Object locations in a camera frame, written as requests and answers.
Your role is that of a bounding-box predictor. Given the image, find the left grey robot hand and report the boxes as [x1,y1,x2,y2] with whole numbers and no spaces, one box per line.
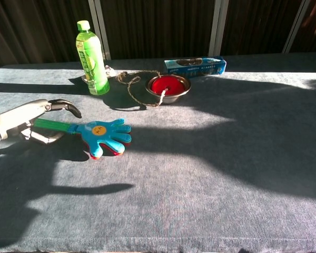
[0,99,83,145]

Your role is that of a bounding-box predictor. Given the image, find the blue hand-shaped clapper toy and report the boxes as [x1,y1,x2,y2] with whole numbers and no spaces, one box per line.
[33,118,133,160]

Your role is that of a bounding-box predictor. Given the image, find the green tea plastic bottle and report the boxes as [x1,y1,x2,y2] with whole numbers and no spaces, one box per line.
[75,20,111,96]

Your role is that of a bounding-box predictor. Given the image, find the stainless steel bowl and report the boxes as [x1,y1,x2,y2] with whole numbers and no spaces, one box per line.
[145,74,192,104]

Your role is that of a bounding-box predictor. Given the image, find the red round disc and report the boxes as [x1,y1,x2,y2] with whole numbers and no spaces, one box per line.
[151,76,186,95]

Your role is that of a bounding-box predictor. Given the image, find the dark brown pleated curtain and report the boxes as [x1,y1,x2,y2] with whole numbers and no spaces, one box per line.
[0,0,316,70]

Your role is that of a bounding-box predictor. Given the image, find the grey-blue table cloth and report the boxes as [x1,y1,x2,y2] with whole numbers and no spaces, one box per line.
[0,52,316,253]

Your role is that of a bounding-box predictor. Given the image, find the blue rectangular cardboard box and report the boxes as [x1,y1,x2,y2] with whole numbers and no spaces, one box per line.
[163,56,227,79]

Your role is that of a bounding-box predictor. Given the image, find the brown twine rope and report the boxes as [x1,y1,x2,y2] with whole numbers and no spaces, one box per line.
[115,70,170,108]

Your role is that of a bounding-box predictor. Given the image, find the white window frame post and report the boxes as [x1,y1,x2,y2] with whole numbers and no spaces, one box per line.
[209,0,229,56]
[88,0,112,61]
[282,0,313,54]

